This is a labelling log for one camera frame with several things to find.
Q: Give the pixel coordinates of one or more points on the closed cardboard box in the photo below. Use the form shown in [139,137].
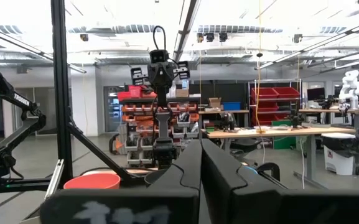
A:
[182,93]

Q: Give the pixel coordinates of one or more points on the glass door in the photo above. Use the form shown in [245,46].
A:
[112,109]

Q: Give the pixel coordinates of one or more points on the dark grey bowl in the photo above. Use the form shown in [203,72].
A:
[154,178]

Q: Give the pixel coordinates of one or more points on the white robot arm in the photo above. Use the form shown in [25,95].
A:
[351,87]

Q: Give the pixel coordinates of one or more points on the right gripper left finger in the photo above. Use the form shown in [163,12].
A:
[166,202]

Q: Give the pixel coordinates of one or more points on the open cardboard box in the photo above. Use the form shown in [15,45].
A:
[215,103]

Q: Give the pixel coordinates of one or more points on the small black robot arm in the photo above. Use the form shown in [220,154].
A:
[226,121]
[295,119]

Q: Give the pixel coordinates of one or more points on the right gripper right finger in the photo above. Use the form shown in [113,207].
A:
[229,202]

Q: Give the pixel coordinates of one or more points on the black aluminium table frame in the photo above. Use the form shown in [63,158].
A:
[61,93]

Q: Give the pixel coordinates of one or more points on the green box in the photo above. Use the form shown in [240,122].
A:
[283,143]

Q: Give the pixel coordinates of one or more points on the blue plastic bin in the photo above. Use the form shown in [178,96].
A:
[231,106]

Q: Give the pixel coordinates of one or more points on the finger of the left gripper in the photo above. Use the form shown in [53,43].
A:
[182,70]
[137,76]

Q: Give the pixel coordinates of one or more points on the red bowl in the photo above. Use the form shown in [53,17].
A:
[92,182]

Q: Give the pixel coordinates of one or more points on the ceiling light rail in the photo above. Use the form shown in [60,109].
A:
[322,41]
[26,46]

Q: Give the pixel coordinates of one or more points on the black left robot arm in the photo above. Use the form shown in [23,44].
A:
[163,124]

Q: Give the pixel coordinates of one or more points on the white trash bin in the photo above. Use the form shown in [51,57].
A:
[338,161]

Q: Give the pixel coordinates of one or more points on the black ceiling beam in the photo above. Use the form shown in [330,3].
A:
[183,31]

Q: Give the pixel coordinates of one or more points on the black monitor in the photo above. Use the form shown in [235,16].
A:
[315,94]

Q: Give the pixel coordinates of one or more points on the long wooden desk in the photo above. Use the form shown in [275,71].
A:
[275,132]

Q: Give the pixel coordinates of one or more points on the shelf rack with red bins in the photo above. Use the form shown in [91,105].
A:
[264,93]

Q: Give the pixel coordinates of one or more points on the light blue bowl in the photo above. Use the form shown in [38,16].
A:
[250,170]

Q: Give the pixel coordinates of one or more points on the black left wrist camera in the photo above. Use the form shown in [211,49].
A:
[159,56]

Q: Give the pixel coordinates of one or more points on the black ceiling spotlight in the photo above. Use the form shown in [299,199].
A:
[200,37]
[223,37]
[209,37]

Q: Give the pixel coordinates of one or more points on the rack with orange bins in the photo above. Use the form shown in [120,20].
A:
[142,119]

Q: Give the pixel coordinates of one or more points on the wooden desk under white robot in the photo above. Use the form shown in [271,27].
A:
[322,110]

